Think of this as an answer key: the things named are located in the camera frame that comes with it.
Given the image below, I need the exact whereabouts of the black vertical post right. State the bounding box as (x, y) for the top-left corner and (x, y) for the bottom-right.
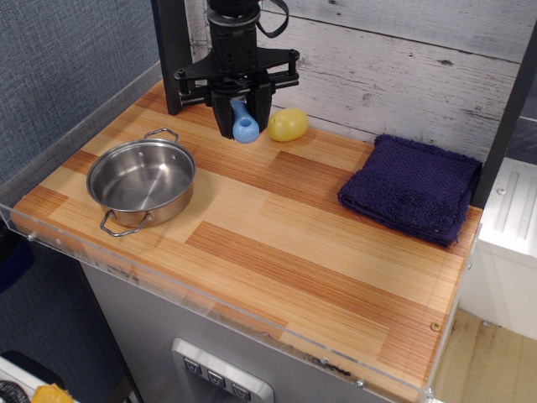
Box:
(471, 26), (536, 209)

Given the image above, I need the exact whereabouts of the yellow toy potato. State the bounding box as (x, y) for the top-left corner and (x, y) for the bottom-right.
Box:
(266, 108), (309, 142)

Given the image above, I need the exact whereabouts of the black braided cable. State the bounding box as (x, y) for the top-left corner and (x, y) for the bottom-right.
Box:
(0, 379), (34, 403)

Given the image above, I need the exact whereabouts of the silver dispenser button panel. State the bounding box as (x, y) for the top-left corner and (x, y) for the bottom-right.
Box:
(171, 338), (274, 402)

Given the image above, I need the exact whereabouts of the white ribbed appliance top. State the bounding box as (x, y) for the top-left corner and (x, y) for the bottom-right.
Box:
(479, 158), (536, 258)

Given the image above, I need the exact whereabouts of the yellow object bottom left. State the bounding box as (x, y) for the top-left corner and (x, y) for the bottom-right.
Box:
(31, 384), (75, 403)

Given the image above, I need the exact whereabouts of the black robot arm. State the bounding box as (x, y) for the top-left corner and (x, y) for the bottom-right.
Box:
(175, 1), (300, 144)

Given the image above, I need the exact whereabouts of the stainless steel pot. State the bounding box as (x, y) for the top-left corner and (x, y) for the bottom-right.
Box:
(86, 128), (196, 238)

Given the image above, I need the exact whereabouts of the black vertical post left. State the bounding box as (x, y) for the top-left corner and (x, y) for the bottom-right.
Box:
(150, 0), (192, 115)

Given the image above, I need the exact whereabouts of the folded purple towel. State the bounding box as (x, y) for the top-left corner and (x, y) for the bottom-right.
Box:
(338, 134), (482, 248)

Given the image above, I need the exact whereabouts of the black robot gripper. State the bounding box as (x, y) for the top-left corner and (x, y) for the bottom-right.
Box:
(174, 18), (300, 139)

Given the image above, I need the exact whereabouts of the blue spoon with grey bowl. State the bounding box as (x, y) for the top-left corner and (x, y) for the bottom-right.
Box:
(231, 100), (260, 144)

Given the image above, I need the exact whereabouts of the black vertical post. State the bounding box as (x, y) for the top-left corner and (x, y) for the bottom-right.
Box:
(150, 0), (192, 115)
(471, 26), (536, 209)

